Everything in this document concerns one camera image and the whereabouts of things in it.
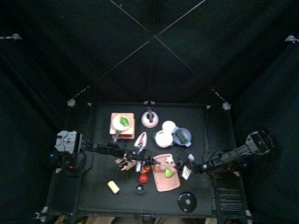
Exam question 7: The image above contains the white toy knife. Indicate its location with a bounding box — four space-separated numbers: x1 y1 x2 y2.
181 165 192 181

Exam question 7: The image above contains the green toy starfruit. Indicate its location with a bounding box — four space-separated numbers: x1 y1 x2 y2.
162 157 174 179

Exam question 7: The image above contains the red toy tomato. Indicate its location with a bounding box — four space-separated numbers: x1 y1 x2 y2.
137 173 149 185

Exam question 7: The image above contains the white red toy iron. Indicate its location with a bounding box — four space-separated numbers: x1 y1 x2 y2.
133 131 148 153

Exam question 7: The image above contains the pink cutting board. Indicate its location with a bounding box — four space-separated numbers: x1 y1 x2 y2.
150 153 183 193

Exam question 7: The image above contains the small black cup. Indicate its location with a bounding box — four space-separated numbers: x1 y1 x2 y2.
134 184 146 196

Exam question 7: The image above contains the white round lid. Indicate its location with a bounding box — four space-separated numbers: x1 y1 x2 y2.
161 120 177 133

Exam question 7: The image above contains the white toy frying pan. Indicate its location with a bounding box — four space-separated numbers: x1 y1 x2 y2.
110 113 133 143

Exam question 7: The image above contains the yellow toy cheese block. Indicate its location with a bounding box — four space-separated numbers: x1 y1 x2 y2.
106 180 121 195

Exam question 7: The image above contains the black round disc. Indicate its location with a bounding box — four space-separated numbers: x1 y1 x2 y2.
176 191 197 214

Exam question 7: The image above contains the white text label sticker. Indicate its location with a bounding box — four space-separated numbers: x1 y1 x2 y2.
217 186 243 215

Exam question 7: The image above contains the thin white cord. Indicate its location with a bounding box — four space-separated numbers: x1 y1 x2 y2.
108 0 227 103
70 0 208 102

